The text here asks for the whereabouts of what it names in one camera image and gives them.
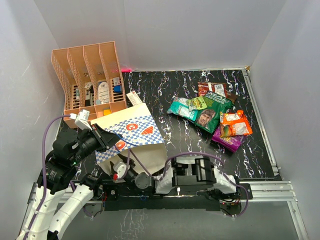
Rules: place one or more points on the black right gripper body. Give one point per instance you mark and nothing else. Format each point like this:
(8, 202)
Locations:
(132, 176)

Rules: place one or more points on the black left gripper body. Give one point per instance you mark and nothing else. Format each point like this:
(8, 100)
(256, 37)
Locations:
(89, 143)

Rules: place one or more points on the blue checkered paper bag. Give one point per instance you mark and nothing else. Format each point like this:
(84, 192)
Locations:
(139, 133)

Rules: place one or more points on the teal foxs candy bag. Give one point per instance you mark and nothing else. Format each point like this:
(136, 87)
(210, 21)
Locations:
(179, 107)

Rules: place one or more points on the green snack bag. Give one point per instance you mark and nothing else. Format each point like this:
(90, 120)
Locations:
(208, 119)

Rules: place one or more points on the yellow green snack packet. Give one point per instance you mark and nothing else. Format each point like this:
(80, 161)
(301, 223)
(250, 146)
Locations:
(197, 103)

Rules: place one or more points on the purple snack bag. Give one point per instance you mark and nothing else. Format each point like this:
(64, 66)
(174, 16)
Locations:
(232, 143)

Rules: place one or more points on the orange snack packet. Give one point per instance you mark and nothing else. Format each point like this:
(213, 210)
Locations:
(234, 124)

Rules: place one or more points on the red doritos bag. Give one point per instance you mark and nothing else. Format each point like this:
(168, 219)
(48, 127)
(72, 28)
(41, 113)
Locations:
(204, 87)

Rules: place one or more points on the brown kettle chips bag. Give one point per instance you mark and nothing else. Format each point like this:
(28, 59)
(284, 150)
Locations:
(230, 96)

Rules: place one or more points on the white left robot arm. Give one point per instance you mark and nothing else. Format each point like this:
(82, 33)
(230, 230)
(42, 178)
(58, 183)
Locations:
(45, 221)

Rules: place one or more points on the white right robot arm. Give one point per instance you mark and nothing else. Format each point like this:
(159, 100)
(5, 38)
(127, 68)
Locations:
(190, 174)

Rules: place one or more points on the yellow object in organizer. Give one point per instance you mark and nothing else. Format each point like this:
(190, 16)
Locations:
(106, 112)

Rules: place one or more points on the white tube in organizer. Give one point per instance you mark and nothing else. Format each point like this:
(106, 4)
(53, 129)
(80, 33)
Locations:
(77, 94)

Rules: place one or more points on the white label bottle in organizer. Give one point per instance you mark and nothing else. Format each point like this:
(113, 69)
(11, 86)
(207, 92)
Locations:
(103, 92)

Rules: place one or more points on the small white red box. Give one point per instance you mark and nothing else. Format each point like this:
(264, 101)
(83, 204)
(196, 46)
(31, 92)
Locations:
(134, 98)

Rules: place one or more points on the blue item in organizer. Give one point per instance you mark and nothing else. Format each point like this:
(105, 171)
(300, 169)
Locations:
(118, 89)

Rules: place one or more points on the orange plastic file organizer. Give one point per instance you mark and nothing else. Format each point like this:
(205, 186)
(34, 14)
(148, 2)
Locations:
(84, 67)

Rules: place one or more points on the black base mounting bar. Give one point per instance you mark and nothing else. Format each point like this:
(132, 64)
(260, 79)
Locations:
(121, 196)

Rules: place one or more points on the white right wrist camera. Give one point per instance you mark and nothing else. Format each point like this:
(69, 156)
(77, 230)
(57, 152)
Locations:
(119, 170)

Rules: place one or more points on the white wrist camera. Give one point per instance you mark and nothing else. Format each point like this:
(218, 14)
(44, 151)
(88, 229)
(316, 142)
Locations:
(81, 119)
(119, 170)

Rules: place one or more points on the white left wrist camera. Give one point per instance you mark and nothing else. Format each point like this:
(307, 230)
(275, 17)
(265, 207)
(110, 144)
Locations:
(81, 119)

